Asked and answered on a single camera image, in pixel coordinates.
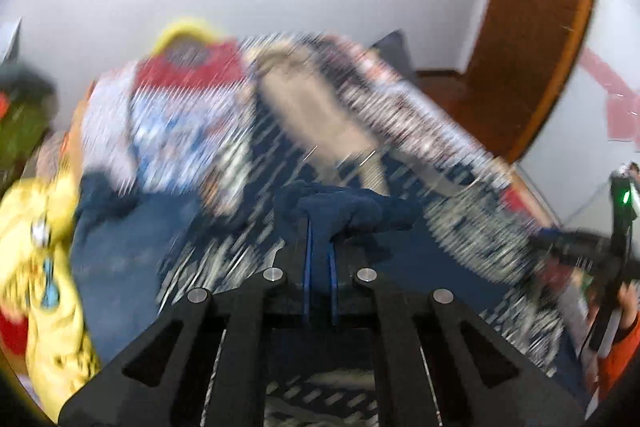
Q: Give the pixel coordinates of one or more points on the person's right hand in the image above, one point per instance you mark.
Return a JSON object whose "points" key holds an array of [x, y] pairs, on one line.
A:
{"points": [[631, 304]]}

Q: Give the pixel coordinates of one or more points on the green camouflage cover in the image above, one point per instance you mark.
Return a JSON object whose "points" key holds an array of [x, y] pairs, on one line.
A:
{"points": [[22, 137]]}

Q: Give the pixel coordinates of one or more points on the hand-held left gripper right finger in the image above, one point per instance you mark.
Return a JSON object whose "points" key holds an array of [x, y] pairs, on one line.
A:
{"points": [[333, 287]]}

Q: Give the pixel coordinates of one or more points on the dark blue pillow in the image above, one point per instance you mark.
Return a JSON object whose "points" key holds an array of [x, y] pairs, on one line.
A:
{"points": [[395, 54]]}

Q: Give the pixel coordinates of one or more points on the yellow foam tube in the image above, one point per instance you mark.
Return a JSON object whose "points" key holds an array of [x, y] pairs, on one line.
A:
{"points": [[182, 32]]}

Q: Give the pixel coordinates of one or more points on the white sliding wardrobe door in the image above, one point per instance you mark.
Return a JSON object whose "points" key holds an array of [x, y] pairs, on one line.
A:
{"points": [[595, 107]]}

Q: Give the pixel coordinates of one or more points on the yellow cartoon blanket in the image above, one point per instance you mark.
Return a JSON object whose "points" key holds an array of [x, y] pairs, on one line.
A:
{"points": [[45, 257]]}

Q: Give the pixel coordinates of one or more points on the brown wooden door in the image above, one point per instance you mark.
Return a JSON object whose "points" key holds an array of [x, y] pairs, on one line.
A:
{"points": [[530, 22]]}

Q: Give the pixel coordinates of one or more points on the dark blue patterned garment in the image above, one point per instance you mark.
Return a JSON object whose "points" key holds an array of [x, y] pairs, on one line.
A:
{"points": [[350, 207]]}

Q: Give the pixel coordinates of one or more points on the beige cloth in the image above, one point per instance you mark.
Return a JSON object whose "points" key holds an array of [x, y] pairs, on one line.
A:
{"points": [[310, 107]]}

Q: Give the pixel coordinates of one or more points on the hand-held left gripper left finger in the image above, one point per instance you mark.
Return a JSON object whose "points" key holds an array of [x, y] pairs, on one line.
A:
{"points": [[307, 267]]}

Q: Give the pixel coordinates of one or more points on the person's right forearm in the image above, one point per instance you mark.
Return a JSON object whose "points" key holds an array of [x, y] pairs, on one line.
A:
{"points": [[620, 357]]}

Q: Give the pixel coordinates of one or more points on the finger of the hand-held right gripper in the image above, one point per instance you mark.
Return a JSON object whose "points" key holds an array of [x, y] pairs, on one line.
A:
{"points": [[560, 242]]}

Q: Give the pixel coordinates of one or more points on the red plush toy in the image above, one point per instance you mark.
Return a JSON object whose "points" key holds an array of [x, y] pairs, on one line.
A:
{"points": [[11, 332]]}

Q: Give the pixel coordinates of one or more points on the patchwork patterned bedsheet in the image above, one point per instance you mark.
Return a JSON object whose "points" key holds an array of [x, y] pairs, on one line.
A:
{"points": [[190, 77]]}

